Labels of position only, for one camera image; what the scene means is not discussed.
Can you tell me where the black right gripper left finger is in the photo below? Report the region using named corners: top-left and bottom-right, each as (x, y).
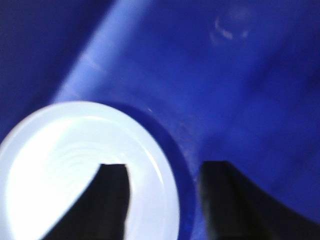
top-left (44, 164), bottom-right (130, 240)

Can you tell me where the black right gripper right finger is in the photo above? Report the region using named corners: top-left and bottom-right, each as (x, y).
top-left (199, 161), bottom-right (320, 240)

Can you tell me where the light blue plate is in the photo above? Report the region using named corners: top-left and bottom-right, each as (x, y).
top-left (0, 101), bottom-right (180, 240)

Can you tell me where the large blue crate middle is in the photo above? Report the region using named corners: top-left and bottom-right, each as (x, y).
top-left (0, 0), bottom-right (320, 240)

